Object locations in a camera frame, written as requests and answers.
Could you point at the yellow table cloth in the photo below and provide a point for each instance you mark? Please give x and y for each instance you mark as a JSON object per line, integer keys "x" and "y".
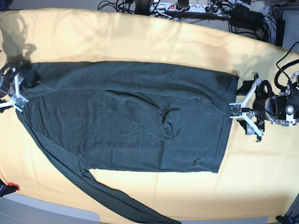
{"x": 256, "y": 179}

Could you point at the dark green long-sleeve shirt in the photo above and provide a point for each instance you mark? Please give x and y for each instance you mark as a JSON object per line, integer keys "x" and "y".
{"x": 127, "y": 116}

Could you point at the black table clamp right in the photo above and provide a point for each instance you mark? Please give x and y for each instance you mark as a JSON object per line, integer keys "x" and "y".
{"x": 287, "y": 219}

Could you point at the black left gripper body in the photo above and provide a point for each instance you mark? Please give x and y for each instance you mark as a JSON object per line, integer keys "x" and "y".
{"x": 264, "y": 104}

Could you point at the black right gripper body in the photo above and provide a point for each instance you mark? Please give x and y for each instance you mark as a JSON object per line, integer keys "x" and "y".
{"x": 10, "y": 78}

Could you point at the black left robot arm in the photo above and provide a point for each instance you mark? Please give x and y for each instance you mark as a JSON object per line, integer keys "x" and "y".
{"x": 281, "y": 109}

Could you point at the black power adapter brick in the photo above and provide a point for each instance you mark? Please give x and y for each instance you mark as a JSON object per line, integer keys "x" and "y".
{"x": 246, "y": 16}

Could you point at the white power strip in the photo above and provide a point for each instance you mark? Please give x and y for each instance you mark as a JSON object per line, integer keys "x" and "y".
{"x": 173, "y": 10}

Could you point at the red and black clamp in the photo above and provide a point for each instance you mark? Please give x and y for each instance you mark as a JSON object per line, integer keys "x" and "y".
{"x": 9, "y": 188}

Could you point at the black vertical post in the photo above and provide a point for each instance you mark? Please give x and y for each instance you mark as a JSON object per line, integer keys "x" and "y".
{"x": 280, "y": 30}

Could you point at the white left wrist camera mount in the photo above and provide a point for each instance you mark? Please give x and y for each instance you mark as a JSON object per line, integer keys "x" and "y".
{"x": 244, "y": 114}

